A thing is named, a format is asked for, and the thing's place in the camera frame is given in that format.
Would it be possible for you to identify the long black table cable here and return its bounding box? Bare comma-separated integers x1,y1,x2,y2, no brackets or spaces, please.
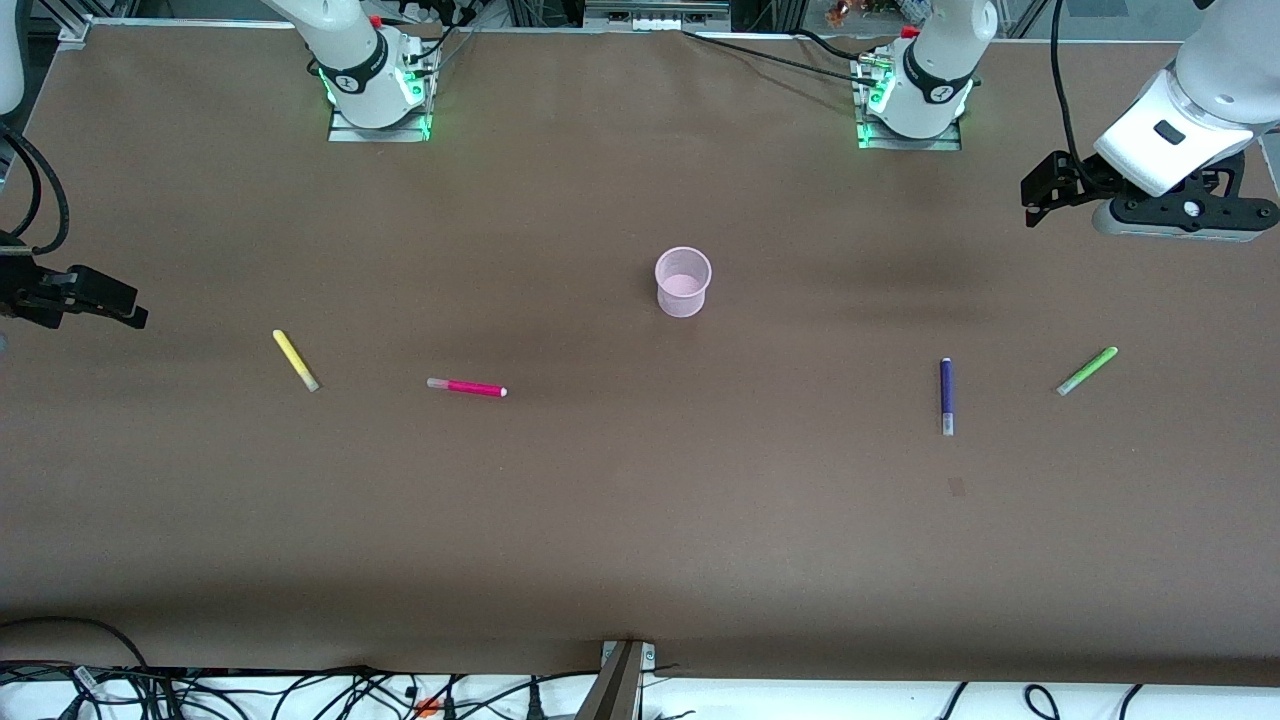
682,29,883,89

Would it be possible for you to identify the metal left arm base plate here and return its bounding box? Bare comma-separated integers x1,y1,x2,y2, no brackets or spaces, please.
852,55,963,152

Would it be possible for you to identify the thick black curved cable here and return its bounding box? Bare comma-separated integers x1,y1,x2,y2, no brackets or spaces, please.
0,616,151,673

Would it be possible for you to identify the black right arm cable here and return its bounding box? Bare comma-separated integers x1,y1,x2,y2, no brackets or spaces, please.
0,128,71,257

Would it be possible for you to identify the yellow highlighter pen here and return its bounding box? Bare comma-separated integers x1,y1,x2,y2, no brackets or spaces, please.
272,329,321,393

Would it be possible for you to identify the white power strip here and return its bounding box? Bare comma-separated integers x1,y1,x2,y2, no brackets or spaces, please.
584,0,732,32

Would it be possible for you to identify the aluminium table edge rail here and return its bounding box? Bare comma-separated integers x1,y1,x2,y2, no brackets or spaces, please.
58,14,1201,47

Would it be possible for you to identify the white tagged cable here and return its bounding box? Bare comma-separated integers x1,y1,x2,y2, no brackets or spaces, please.
60,662,106,720

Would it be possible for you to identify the green highlighter pen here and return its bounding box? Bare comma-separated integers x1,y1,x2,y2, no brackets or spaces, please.
1056,346,1119,397

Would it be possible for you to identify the metal table edge bracket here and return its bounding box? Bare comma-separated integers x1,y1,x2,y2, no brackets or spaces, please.
600,640,657,673

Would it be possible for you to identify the dark support beam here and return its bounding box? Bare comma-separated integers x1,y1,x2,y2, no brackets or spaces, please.
574,642,646,720

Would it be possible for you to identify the short black table cable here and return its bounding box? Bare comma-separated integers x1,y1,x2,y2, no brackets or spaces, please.
795,28,873,63

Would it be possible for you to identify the pink plastic cup holder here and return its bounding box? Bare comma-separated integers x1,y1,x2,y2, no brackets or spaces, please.
655,246,713,319

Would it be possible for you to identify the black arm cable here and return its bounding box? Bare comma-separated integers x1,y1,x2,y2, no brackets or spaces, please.
1049,0,1103,179
0,128,71,257

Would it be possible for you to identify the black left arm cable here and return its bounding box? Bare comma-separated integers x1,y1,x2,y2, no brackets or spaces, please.
1049,0,1103,179

